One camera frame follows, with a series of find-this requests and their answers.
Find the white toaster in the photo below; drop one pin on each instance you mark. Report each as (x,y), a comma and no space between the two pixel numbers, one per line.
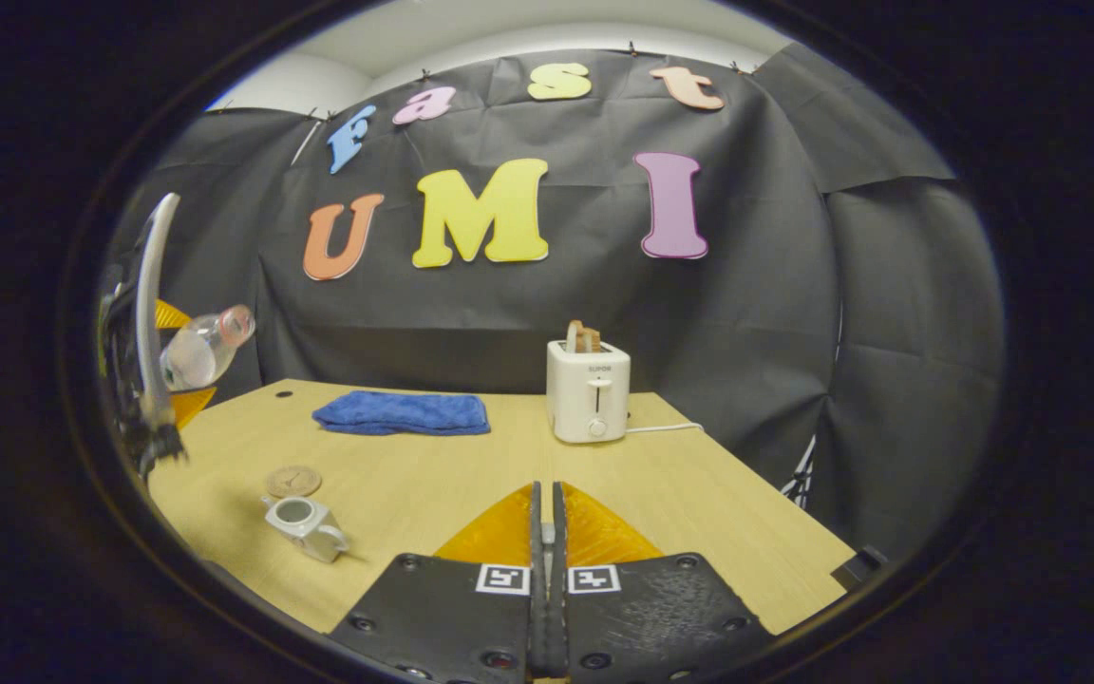
(571,399)

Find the clear plastic water bottle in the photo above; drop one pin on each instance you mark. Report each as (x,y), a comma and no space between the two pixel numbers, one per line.
(200,351)

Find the toast slice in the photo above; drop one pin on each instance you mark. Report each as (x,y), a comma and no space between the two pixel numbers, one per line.
(580,337)

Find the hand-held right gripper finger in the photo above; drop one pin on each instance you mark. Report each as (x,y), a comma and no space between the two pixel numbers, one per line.
(558,532)
(537,532)

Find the blue folded towel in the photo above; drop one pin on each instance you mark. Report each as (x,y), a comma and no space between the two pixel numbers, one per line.
(405,413)

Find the round brown coaster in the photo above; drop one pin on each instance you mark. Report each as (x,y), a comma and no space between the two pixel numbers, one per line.
(292,482)

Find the white teacup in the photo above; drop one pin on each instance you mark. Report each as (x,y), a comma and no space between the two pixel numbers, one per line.
(319,541)

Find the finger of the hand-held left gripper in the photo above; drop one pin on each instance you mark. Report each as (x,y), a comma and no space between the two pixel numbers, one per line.
(170,315)
(191,404)

